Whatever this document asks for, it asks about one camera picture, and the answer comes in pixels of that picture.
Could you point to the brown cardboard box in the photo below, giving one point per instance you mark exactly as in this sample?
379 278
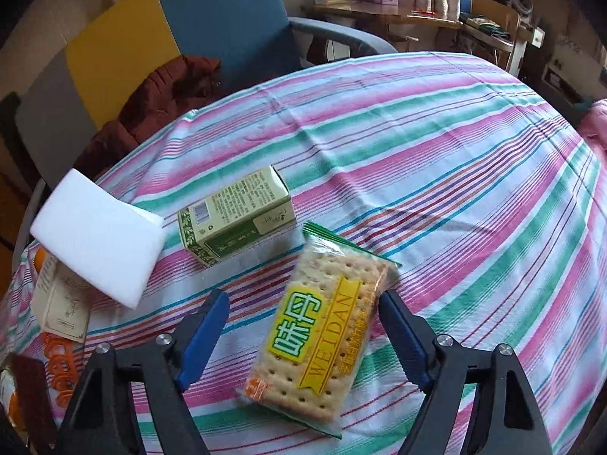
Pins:
493 9

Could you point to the blue yellow grey armchair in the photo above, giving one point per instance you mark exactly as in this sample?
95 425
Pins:
223 14

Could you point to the white metal rack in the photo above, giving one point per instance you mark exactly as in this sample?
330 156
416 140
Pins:
493 38

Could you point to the blue ball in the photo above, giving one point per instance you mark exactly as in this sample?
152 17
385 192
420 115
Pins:
466 0

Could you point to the orange plastic coil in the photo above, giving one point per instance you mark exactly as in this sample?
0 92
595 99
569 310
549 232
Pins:
59 369

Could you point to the yellow label cracker packet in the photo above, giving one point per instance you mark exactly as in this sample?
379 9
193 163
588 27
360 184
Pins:
313 336

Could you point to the white foam block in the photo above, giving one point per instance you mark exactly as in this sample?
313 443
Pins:
99 237

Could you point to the striped tablecloth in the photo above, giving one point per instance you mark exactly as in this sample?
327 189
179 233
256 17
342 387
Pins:
427 175

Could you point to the wooden side desk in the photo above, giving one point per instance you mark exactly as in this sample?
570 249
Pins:
379 12

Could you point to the orange tangerine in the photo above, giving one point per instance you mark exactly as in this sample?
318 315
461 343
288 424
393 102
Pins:
41 257

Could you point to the cream paper box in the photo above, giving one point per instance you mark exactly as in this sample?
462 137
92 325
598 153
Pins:
64 303

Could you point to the dark chair back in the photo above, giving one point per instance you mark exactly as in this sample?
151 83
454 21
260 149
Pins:
9 118

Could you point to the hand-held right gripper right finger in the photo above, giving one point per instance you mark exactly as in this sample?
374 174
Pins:
403 341

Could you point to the dark red jacket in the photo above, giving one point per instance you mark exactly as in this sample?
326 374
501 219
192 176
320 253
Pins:
161 95

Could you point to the pink cloth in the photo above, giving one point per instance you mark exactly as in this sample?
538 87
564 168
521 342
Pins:
595 123

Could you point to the green paper box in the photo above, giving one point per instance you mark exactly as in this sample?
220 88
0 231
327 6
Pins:
237 218

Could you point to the dark red gift box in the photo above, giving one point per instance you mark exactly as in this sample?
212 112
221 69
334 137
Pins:
28 388

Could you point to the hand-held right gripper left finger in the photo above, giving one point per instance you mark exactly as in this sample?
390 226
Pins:
201 341

